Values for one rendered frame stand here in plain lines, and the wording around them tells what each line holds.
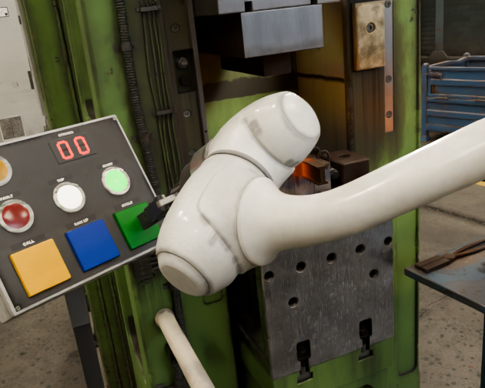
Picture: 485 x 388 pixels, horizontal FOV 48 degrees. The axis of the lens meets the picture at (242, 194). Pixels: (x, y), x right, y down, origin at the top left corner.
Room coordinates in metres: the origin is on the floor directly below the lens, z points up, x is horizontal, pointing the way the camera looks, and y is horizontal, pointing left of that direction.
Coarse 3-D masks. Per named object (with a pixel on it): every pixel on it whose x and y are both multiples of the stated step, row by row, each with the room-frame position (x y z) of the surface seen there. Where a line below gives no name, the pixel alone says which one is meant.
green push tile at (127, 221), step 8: (128, 208) 0.96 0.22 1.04; (136, 208) 0.97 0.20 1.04; (144, 208) 0.98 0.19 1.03; (120, 216) 0.94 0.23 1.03; (128, 216) 0.95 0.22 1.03; (136, 216) 0.96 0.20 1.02; (120, 224) 0.93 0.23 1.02; (128, 224) 0.94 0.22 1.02; (136, 224) 0.95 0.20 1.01; (128, 232) 0.93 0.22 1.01; (136, 232) 0.94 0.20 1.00; (144, 232) 0.95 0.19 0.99; (152, 232) 0.95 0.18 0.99; (128, 240) 0.92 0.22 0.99; (136, 240) 0.93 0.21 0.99; (144, 240) 0.94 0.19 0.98
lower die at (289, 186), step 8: (320, 160) 1.31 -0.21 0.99; (328, 168) 1.28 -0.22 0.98; (296, 176) 1.25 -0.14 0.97; (328, 176) 1.28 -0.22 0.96; (288, 184) 1.24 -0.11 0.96; (296, 184) 1.25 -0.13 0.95; (304, 184) 1.26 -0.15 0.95; (312, 184) 1.26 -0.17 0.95; (328, 184) 1.28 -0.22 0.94; (288, 192) 1.24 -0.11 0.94; (296, 192) 1.25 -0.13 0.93; (304, 192) 1.26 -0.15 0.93; (312, 192) 1.26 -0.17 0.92
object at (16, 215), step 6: (12, 204) 0.85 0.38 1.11; (18, 204) 0.86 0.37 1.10; (6, 210) 0.84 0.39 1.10; (12, 210) 0.85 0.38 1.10; (18, 210) 0.85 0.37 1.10; (24, 210) 0.86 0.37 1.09; (6, 216) 0.83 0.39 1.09; (12, 216) 0.84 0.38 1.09; (18, 216) 0.84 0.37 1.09; (24, 216) 0.85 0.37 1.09; (6, 222) 0.83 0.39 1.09; (12, 222) 0.83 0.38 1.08; (18, 222) 0.84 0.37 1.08; (24, 222) 0.84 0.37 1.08; (18, 228) 0.83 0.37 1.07
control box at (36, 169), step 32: (64, 128) 1.00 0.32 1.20; (96, 128) 1.04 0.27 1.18; (32, 160) 0.92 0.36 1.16; (64, 160) 0.96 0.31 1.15; (96, 160) 0.99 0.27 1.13; (128, 160) 1.03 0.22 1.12; (0, 192) 0.86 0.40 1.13; (32, 192) 0.89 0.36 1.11; (96, 192) 0.95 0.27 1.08; (128, 192) 0.99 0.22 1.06; (0, 224) 0.82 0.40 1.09; (32, 224) 0.85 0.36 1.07; (64, 224) 0.88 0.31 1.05; (160, 224) 0.98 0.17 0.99; (0, 256) 0.79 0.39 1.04; (64, 256) 0.84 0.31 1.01; (128, 256) 0.91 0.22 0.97; (0, 288) 0.76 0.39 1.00; (64, 288) 0.81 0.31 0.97; (0, 320) 0.79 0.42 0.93
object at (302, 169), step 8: (304, 160) 1.23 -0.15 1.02; (312, 160) 1.22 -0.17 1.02; (296, 168) 1.24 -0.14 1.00; (304, 168) 1.24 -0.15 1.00; (312, 168) 1.20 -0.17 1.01; (320, 168) 1.17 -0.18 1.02; (304, 176) 1.23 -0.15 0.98; (312, 176) 1.20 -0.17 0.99; (320, 176) 1.17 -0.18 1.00; (320, 184) 1.17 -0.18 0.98
